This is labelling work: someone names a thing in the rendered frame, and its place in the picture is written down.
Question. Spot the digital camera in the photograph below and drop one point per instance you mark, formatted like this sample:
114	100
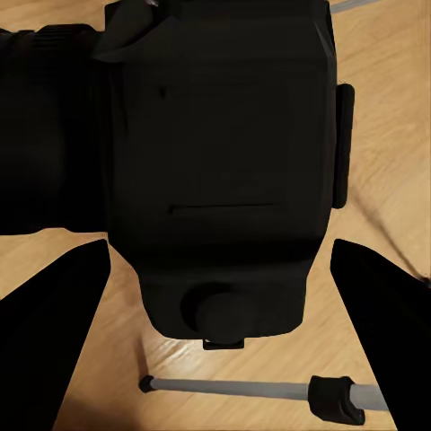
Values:
209	138

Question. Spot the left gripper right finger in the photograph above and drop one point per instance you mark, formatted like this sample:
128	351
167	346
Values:
391	312

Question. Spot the camera tripod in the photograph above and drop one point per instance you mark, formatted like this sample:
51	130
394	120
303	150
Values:
338	400

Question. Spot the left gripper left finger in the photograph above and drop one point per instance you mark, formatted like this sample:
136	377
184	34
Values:
43	327

